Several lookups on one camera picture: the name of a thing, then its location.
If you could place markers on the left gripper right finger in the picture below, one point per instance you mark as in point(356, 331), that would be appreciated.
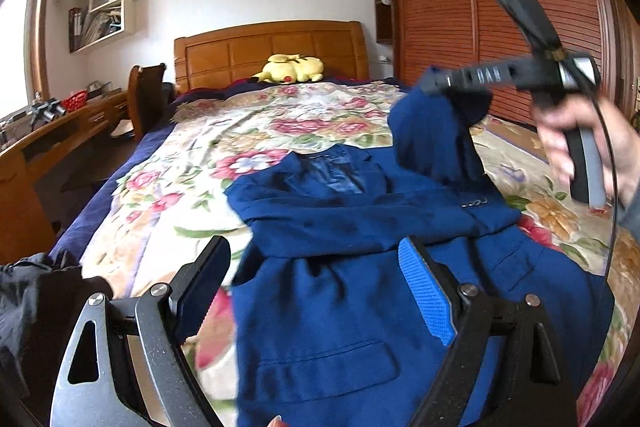
point(530, 387)

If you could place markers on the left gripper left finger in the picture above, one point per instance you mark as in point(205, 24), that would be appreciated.
point(96, 383)

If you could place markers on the navy blue blazer jacket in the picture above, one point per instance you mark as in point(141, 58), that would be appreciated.
point(329, 305)

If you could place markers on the folded black clothes pile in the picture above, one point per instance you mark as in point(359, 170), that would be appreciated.
point(41, 299)

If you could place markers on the person's right hand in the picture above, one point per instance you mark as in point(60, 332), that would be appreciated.
point(577, 111)

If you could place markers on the long wooden desk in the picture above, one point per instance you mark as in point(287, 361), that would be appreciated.
point(25, 228)

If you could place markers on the floral quilt bedspread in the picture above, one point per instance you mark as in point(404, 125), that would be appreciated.
point(170, 201)

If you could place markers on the yellow Pikachu plush toy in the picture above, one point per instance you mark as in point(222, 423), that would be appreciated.
point(290, 68)

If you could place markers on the black gadget on desk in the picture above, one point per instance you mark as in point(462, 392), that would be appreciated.
point(45, 111)

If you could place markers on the red basket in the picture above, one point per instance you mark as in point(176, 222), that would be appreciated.
point(75, 101)

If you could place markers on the wooden desk chair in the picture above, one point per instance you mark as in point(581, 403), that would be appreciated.
point(146, 99)

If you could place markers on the wooden bed headboard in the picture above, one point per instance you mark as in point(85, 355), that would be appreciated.
point(215, 59)

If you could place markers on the window with wooden frame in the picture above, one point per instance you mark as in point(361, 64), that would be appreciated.
point(23, 55)

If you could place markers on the white wall shelf unit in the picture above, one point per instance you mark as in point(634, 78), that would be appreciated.
point(94, 23)

